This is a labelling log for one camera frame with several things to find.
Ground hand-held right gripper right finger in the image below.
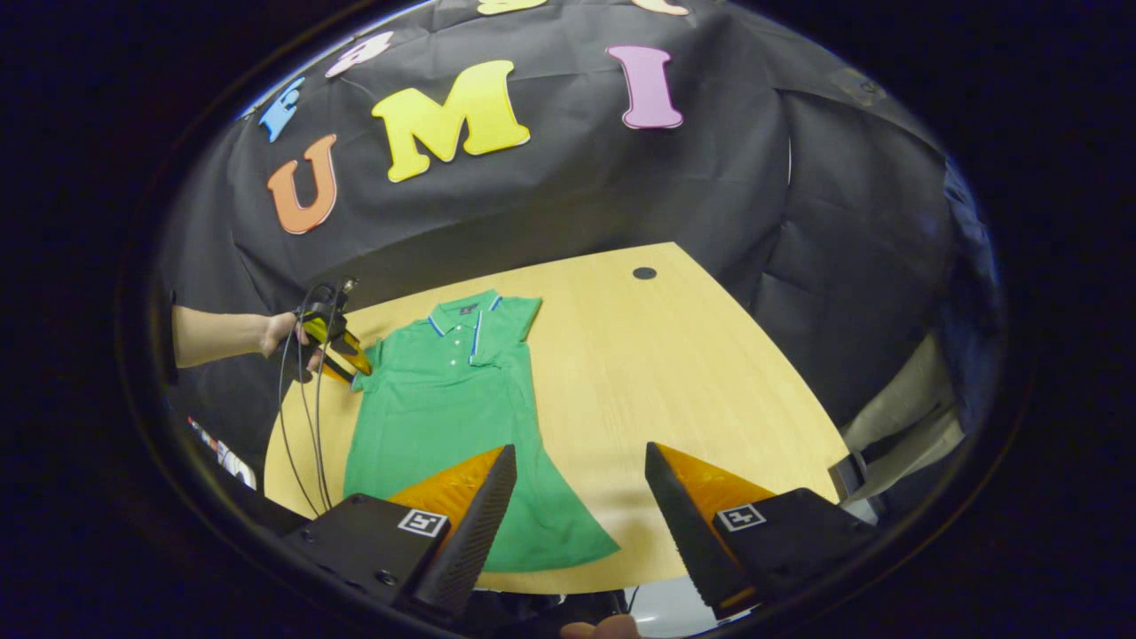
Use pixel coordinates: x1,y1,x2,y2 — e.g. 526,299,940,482
644,442,880,622

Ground person's dark trousers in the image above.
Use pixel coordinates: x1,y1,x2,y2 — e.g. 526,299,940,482
461,590,627,638

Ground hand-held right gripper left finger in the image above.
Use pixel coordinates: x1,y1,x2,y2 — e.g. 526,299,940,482
282,444,518,622

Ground black backdrop cloth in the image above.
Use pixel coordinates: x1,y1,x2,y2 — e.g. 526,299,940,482
160,0,977,462

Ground green T-shirt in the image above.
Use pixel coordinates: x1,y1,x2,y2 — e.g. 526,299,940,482
343,288,622,573

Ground dark rectangular panel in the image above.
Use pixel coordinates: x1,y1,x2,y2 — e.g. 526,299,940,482
830,451,881,513

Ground blue cloth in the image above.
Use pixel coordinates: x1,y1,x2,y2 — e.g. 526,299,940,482
945,160,1006,427

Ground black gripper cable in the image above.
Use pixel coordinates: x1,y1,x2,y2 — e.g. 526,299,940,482
277,284,322,518
312,282,358,514

